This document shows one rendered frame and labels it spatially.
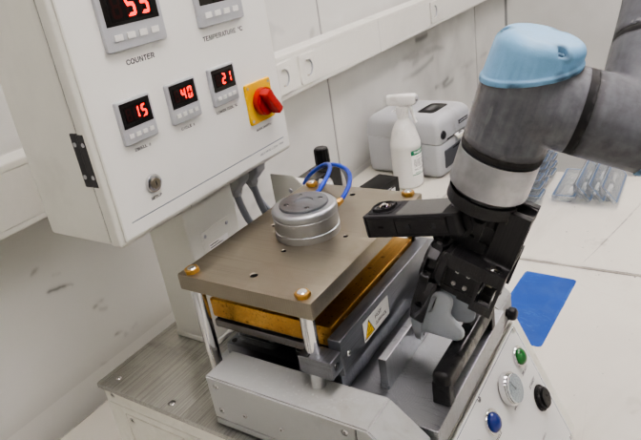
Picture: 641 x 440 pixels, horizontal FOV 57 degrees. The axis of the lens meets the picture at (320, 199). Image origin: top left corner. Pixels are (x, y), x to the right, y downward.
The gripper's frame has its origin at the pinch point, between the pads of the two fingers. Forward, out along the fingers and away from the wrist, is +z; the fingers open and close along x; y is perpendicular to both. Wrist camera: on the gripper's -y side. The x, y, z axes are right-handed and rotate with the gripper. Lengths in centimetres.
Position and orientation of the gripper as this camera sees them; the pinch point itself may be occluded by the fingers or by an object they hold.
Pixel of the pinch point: (417, 325)
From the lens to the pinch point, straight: 71.4
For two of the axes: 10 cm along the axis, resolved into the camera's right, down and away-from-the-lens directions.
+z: -1.5, 8.2, 5.5
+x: 5.2, -4.0, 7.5
